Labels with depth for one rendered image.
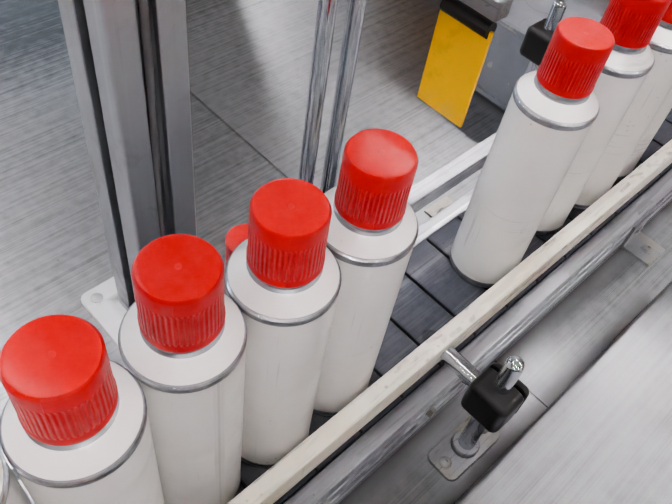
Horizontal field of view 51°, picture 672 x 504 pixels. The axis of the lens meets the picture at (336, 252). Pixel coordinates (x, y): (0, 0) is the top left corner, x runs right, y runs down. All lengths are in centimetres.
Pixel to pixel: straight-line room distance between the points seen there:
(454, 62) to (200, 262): 16
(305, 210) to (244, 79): 48
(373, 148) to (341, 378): 16
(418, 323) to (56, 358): 31
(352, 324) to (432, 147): 37
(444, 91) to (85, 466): 23
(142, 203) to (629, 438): 35
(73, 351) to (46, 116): 49
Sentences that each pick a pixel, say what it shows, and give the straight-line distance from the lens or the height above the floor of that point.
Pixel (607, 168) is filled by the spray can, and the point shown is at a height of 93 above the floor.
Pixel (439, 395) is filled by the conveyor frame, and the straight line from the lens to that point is 49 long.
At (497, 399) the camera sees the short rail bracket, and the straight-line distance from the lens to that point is 44.
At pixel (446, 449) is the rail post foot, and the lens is 52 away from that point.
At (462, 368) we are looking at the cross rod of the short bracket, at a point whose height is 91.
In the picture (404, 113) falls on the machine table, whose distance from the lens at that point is 74.
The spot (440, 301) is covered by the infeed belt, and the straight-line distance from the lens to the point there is 52.
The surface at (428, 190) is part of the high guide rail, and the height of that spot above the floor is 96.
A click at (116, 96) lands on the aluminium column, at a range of 37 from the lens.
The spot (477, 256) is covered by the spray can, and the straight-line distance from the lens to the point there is 52.
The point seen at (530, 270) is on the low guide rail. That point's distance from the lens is 52.
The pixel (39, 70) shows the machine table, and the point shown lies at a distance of 78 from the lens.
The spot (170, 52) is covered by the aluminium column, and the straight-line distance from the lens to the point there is 38.
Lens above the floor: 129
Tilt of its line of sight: 50 degrees down
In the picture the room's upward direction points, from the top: 11 degrees clockwise
